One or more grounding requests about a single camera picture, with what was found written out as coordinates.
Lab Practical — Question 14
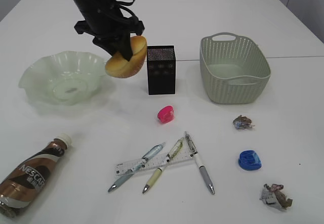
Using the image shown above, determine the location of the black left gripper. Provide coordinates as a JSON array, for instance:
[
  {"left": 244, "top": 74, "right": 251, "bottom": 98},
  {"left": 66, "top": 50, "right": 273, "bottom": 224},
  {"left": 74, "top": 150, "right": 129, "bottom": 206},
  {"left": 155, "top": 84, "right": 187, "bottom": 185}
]
[{"left": 74, "top": 5, "right": 145, "bottom": 61}]

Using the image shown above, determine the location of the small paper ball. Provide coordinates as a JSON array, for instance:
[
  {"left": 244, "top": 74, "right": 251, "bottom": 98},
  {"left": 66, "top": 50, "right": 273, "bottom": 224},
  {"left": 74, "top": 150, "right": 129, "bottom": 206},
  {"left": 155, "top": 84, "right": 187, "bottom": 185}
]
[{"left": 232, "top": 115, "right": 254, "bottom": 129}]

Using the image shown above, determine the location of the blue patterned pen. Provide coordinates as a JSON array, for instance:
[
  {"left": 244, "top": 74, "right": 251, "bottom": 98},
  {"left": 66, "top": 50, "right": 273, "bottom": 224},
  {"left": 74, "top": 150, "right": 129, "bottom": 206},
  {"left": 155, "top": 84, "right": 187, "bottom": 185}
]
[{"left": 108, "top": 142, "right": 166, "bottom": 193}]

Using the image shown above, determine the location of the green plastic woven basket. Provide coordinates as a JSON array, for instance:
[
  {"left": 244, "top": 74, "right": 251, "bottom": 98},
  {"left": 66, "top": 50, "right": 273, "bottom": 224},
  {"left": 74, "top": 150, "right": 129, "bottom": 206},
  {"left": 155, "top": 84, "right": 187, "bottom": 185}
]
[{"left": 199, "top": 32, "right": 271, "bottom": 104}]

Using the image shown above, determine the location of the pink pencil sharpener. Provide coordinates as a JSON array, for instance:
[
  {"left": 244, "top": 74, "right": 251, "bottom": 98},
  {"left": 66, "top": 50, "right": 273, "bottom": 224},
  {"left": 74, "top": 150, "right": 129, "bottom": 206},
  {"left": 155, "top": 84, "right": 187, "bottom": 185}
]
[{"left": 157, "top": 105, "right": 174, "bottom": 124}]

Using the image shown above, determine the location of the white grey pen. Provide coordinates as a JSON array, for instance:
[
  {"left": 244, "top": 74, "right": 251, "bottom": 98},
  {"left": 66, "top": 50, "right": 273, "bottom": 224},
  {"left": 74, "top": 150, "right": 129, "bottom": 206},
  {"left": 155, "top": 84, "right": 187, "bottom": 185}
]
[{"left": 184, "top": 131, "right": 215, "bottom": 195}]

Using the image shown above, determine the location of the translucent green wavy plate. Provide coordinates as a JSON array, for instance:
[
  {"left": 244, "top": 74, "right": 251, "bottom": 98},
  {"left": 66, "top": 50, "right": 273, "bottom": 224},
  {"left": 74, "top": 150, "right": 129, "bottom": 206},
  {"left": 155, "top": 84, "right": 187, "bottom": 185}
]
[{"left": 18, "top": 51, "right": 106, "bottom": 106}]

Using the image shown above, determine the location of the brown Nescafe coffee bottle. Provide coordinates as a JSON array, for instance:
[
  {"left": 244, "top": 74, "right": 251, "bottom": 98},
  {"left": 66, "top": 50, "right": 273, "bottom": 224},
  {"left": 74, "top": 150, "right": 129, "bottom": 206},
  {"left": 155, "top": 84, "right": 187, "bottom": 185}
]
[{"left": 1, "top": 133, "right": 72, "bottom": 218}]

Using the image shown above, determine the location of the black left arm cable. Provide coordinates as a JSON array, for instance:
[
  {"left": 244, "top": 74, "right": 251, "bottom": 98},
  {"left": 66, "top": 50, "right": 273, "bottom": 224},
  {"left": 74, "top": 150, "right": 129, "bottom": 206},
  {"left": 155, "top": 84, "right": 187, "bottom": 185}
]
[{"left": 111, "top": 0, "right": 140, "bottom": 25}]

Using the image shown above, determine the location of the black mesh pen holder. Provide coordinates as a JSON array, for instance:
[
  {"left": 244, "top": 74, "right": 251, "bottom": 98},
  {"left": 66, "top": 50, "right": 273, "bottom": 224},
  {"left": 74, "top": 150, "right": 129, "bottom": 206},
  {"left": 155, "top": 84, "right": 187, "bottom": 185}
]
[{"left": 146, "top": 46, "right": 176, "bottom": 95}]

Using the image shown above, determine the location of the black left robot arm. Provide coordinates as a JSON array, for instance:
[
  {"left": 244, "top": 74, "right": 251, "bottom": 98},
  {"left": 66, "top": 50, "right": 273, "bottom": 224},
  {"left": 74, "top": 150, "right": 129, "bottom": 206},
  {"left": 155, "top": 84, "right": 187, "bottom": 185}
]
[{"left": 73, "top": 0, "right": 145, "bottom": 61}]

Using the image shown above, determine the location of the yellow grip pen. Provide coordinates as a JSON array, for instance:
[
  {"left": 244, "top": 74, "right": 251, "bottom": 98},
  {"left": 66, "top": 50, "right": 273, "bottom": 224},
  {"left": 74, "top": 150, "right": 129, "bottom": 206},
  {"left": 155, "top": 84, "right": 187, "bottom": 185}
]
[{"left": 142, "top": 137, "right": 184, "bottom": 194}]

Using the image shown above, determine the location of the clear plastic ruler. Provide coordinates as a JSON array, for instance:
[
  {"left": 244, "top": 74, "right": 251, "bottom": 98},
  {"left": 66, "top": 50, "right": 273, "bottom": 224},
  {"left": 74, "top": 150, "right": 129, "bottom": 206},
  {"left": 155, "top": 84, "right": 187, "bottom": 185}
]
[{"left": 114, "top": 149, "right": 193, "bottom": 177}]

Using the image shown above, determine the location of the golden bread roll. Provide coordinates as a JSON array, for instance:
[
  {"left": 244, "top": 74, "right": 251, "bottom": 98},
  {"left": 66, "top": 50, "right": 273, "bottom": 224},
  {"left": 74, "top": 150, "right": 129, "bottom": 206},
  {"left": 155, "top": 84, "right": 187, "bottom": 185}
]
[{"left": 105, "top": 36, "right": 147, "bottom": 78}]

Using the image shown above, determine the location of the large paper ball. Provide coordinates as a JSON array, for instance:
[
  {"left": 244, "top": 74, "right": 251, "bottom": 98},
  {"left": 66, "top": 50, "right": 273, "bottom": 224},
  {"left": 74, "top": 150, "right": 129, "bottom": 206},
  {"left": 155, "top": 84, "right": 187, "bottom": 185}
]
[{"left": 260, "top": 184, "right": 293, "bottom": 211}]

